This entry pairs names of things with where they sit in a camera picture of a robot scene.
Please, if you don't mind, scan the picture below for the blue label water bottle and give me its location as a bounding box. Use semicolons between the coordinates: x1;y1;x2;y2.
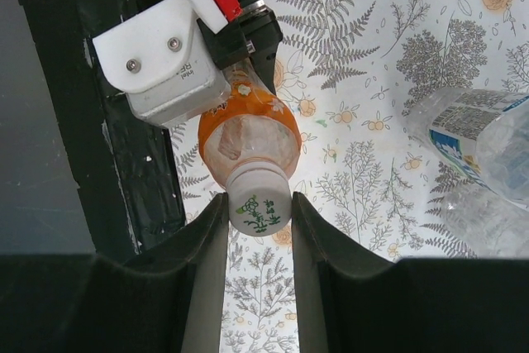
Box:
406;87;528;205

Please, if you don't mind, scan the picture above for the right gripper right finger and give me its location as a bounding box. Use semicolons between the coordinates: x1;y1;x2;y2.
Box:
292;193;528;352

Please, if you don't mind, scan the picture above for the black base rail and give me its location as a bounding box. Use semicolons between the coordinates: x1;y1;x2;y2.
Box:
18;0;185;261

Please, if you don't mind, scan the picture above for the floral patterned table mat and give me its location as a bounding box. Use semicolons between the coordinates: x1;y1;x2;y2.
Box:
167;0;529;353

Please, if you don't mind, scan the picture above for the orange drink bottle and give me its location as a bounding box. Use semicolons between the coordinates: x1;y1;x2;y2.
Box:
198;60;302;187

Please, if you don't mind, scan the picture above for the clear plastic bottle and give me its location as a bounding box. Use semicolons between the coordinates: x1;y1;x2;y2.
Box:
441;184;528;259

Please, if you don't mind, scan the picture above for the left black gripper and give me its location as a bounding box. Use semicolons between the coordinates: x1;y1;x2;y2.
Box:
198;0;283;94

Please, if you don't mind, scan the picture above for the white green bottle cap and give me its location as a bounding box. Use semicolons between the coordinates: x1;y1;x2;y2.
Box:
226;160;292;237

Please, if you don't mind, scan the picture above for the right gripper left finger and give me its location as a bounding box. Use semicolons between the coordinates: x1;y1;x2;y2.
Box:
1;194;228;352

